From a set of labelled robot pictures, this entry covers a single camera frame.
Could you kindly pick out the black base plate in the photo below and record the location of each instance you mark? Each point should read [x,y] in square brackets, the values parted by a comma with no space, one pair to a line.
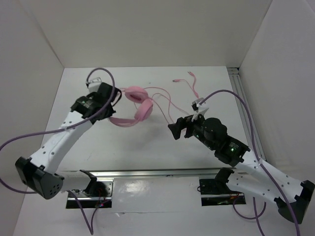
[213,193]
[101,196]

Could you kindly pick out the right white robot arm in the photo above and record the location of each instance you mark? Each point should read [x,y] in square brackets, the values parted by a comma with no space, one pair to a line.
[291,196]

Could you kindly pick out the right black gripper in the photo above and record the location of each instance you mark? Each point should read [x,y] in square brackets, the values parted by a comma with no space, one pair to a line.
[180,123]

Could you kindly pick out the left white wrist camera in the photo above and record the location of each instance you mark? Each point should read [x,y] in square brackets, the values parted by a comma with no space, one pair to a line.
[94,83]

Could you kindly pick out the aluminium front rail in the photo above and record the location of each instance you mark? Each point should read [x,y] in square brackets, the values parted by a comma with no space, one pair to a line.
[157,172]

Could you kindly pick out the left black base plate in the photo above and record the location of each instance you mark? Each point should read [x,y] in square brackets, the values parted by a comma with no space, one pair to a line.
[101,196]

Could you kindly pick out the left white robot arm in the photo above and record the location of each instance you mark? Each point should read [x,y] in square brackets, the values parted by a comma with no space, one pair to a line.
[39,171]

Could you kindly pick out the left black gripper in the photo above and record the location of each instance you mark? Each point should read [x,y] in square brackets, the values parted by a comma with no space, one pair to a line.
[111,111]

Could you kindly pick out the pink headphones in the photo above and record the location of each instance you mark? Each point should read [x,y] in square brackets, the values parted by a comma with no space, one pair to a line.
[138,96]

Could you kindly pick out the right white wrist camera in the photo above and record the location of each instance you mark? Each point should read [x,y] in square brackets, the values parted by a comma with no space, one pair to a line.
[200,108]

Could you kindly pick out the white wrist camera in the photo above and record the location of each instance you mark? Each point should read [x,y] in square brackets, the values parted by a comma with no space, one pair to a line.
[200,108]
[94,83]

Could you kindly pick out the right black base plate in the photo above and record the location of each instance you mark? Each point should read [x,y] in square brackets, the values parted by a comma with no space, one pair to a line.
[213,193]

